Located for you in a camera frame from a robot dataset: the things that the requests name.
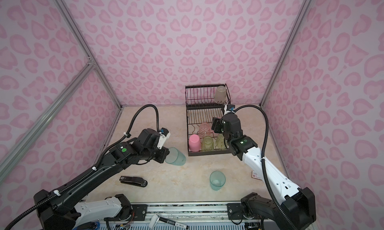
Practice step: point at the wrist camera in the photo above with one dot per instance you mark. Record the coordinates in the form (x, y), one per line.
(164, 136)
(229, 108)

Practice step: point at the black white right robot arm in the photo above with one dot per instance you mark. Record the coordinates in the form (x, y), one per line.
(289, 206)

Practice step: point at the blue black tool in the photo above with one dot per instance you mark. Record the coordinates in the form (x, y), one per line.
(89, 226)

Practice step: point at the orange translucent cup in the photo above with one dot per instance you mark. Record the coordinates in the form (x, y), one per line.
(204, 130)

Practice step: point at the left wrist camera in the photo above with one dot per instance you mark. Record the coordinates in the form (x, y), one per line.
(164, 136)

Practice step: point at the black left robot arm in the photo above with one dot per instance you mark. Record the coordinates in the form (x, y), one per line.
(56, 209)

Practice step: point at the yellow-green cup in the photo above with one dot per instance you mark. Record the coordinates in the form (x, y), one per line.
(220, 95)

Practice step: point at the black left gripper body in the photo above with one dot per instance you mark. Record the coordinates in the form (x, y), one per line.
(159, 154)

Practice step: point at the black wire dish rack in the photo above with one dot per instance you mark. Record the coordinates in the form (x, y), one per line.
(201, 108)

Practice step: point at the black marker pen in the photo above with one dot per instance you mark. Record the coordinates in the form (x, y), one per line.
(157, 218)

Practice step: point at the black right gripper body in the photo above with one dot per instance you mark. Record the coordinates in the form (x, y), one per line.
(217, 124)

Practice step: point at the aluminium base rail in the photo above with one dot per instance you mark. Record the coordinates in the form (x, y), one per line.
(196, 215)

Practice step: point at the black stapler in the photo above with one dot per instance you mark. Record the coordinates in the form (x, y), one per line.
(134, 181)

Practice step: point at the red white card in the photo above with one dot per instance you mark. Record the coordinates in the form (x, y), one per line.
(256, 176)

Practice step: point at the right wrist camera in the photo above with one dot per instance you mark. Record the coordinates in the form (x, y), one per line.
(229, 108)

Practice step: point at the teal cup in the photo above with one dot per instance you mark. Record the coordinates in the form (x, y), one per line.
(217, 180)
(175, 157)

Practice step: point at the green cup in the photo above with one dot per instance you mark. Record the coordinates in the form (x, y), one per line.
(208, 144)
(221, 142)

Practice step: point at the pink cup front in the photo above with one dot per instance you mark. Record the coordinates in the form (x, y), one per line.
(194, 143)

